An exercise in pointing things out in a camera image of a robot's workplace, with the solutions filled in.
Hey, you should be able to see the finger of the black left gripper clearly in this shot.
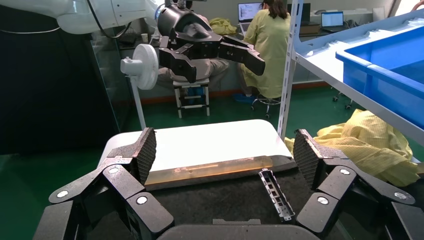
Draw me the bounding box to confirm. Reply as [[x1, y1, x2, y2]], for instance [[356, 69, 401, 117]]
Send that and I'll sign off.
[[217, 34, 267, 77], [158, 35, 200, 84]]

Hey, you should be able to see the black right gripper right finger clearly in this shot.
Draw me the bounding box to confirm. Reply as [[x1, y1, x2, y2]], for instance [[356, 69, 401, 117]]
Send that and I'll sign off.
[[293, 129, 416, 238]]

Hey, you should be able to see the yellow cloth on desk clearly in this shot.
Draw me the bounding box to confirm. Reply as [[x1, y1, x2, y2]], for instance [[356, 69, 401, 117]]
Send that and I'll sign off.
[[208, 17, 239, 37]]

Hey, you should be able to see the white pedestal fan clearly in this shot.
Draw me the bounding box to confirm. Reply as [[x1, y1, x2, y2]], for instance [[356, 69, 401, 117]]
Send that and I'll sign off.
[[120, 43, 160, 132]]

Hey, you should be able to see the black partition panel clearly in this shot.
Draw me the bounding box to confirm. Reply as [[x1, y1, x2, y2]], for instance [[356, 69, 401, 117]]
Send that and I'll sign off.
[[0, 6, 120, 155]]

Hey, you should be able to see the grey metal bracket part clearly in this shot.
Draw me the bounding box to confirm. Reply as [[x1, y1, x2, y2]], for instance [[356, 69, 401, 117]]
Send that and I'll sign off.
[[258, 168, 296, 223]]

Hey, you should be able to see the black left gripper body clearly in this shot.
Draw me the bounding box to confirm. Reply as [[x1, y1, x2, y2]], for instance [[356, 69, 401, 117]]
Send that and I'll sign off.
[[157, 3, 223, 61]]

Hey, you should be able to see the office chair caster base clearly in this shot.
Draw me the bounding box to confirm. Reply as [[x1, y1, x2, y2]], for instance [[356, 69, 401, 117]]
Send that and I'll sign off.
[[332, 92, 354, 111]]

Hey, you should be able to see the crumpled yellow garment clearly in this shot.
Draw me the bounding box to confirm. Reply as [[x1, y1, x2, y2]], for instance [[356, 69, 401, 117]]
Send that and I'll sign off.
[[284, 109, 422, 188]]

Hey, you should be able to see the black computer monitor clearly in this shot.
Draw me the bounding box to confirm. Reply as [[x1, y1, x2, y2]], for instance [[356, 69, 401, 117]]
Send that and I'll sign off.
[[286, 3, 321, 26]]

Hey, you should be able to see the open laptop computer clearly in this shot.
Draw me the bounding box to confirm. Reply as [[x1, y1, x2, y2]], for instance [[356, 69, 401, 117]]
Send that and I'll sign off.
[[320, 10, 345, 33], [237, 2, 264, 36]]

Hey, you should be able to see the blue plastic bin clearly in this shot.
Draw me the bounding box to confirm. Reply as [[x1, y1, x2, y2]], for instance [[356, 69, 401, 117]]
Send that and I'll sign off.
[[335, 24, 424, 130]]

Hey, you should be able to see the black conveyor mat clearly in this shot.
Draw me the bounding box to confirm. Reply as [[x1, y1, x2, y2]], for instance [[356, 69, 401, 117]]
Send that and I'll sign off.
[[79, 154, 424, 240]]

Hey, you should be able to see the black stool chrome base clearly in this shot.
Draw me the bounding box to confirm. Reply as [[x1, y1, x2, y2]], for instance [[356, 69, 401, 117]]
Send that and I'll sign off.
[[250, 94, 282, 119]]

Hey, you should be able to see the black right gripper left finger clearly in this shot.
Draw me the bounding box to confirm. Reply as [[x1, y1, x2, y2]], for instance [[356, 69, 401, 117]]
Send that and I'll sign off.
[[48, 127, 175, 240]]

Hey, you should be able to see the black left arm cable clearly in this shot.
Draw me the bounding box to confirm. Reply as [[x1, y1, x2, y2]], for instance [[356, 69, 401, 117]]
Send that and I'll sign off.
[[85, 0, 133, 39]]

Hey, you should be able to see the perforated white shelf post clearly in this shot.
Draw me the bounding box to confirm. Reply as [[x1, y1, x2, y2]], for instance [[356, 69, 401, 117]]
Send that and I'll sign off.
[[277, 0, 304, 140]]

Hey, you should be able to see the person in yellow gown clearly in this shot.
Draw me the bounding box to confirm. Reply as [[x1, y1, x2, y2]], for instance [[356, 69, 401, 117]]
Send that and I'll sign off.
[[236, 0, 292, 100]]

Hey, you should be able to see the white step stool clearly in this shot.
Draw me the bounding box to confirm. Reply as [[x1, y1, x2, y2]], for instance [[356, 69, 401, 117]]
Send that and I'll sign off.
[[172, 78, 211, 119]]

